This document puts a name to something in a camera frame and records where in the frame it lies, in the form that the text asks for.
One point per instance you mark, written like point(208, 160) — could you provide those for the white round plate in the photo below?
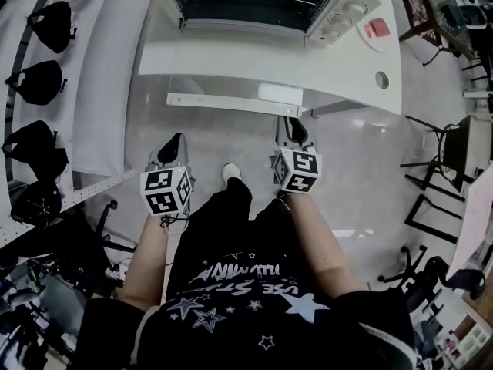
point(375, 42)

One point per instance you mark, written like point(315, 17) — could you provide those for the black trouser leg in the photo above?
point(239, 195)

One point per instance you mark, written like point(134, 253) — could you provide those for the person's left forearm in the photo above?
point(150, 264)

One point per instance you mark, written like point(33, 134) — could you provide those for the black round helmet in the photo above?
point(36, 204)

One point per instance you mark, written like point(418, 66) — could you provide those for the dark glass side table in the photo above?
point(443, 10)

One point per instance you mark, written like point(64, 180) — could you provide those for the black star print shirt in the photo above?
point(250, 314)

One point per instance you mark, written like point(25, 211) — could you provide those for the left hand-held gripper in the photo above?
point(165, 191)

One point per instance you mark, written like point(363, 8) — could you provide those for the white shoe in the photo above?
point(232, 171)

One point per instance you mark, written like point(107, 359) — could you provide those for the white perforated rail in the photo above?
point(96, 189)

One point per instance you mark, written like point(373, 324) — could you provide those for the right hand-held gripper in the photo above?
point(298, 170)

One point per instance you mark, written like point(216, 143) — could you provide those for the glass toaster oven door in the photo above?
point(231, 85)

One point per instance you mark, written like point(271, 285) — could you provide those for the white toaster oven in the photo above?
point(346, 14)

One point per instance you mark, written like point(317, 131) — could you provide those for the black wheeled office chair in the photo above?
point(423, 280)

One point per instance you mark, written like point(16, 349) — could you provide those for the red block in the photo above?
point(377, 28)

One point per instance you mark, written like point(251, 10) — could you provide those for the white side desk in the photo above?
point(473, 222)

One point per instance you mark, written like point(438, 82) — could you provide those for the black floor frame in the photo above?
point(431, 218)

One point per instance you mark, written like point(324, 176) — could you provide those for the person's right forearm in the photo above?
point(319, 245)

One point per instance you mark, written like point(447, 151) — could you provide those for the black metal frame chair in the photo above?
point(458, 149)

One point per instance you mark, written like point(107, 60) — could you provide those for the black bag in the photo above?
point(38, 83)
point(34, 149)
point(52, 27)

